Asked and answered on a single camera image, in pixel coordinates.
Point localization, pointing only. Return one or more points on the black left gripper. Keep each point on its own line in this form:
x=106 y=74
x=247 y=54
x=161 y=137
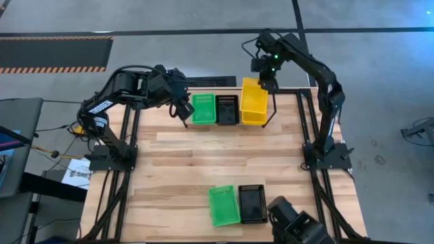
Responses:
x=186 y=110

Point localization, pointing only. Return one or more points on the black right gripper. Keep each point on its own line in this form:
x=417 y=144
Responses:
x=270 y=78

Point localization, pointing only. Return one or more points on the green slotted plastic basket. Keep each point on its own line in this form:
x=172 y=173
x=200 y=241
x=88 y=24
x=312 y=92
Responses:
x=203 y=108
x=223 y=206

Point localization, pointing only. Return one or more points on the yellow plastic basket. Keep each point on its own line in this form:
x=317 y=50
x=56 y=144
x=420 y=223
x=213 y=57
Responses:
x=252 y=119
x=252 y=98

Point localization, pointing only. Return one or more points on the black slotted plastic basket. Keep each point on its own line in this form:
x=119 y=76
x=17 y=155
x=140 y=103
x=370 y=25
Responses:
x=227 y=110
x=252 y=205

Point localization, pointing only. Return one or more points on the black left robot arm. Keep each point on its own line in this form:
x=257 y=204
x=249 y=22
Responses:
x=125 y=84

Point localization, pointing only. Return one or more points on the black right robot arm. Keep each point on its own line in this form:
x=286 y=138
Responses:
x=325 y=78

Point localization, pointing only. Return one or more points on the black floor tape line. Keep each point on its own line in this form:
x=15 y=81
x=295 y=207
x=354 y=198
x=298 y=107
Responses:
x=298 y=17

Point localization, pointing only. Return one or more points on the white printed paper sheet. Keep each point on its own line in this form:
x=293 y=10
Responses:
x=76 y=174

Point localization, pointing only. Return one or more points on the large black blocky device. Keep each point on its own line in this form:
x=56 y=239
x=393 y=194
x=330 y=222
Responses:
x=298 y=223

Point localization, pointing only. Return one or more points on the black hazard-striped floor mat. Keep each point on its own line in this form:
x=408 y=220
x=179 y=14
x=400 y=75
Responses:
x=54 y=54

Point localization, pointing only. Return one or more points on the grey metal floor stand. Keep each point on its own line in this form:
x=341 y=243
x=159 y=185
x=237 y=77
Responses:
x=420 y=130

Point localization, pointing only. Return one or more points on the grey side table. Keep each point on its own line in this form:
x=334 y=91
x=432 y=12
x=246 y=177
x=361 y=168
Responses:
x=20 y=115

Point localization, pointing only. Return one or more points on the blue flat item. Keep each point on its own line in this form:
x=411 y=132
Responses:
x=10 y=144

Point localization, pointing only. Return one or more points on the black metal shelf frame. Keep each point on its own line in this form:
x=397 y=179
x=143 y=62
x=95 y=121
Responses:
x=274 y=108

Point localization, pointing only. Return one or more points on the black aluminium table frame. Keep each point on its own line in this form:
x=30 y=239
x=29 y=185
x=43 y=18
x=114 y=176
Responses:
x=305 y=92

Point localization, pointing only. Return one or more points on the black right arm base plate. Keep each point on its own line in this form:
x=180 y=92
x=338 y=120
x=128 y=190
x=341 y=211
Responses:
x=339 y=159

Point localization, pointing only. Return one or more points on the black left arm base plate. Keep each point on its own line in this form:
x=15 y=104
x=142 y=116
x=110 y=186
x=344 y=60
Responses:
x=101 y=164

